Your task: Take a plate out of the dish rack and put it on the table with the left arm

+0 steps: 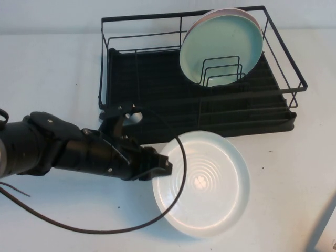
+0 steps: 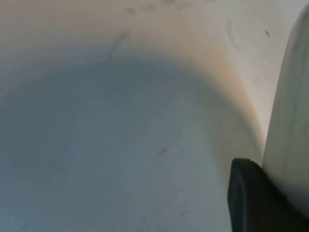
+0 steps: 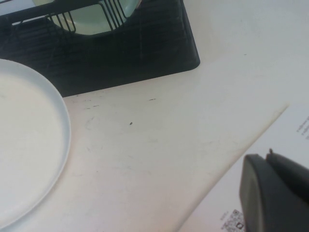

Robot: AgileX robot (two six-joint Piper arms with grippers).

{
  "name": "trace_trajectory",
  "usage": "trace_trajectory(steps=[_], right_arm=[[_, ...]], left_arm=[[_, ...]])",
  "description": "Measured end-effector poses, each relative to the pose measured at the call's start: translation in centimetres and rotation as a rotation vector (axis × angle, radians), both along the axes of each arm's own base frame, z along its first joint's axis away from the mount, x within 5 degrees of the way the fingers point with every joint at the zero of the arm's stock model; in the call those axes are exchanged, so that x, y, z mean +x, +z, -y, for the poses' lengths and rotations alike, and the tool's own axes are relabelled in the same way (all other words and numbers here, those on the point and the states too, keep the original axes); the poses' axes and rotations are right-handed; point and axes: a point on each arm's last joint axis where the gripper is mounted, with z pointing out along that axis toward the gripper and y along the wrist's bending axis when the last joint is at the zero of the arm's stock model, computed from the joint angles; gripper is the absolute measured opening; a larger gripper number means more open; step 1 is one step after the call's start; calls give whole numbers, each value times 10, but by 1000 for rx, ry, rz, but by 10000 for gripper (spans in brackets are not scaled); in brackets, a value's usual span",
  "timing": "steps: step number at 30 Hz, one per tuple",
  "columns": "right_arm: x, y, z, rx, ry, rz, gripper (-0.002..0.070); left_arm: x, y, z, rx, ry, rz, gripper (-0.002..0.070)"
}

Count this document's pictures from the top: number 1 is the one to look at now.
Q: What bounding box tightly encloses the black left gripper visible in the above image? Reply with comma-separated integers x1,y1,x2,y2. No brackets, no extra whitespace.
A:
80,128,173,182

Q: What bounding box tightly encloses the white round plate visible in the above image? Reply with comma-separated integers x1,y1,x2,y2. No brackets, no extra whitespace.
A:
152,131,251,232

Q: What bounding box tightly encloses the green round plate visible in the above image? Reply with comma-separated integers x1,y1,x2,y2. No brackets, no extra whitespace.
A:
179,14,264,87

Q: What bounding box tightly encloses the pink round plate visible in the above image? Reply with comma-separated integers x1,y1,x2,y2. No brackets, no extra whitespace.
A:
189,7,261,33

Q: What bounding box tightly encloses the black plastic drip tray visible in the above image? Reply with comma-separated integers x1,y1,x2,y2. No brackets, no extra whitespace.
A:
106,48,298,145

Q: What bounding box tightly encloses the long black cable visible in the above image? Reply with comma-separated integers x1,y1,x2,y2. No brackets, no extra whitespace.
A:
0,104,188,233

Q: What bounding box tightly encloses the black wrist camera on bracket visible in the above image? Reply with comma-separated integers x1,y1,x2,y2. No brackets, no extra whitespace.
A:
99,101,144,140

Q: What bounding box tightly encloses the thin dark wire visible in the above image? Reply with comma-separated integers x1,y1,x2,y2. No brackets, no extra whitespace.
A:
0,180,32,197

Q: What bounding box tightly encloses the black wire dish rack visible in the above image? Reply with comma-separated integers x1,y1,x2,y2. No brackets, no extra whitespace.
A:
98,5,308,127

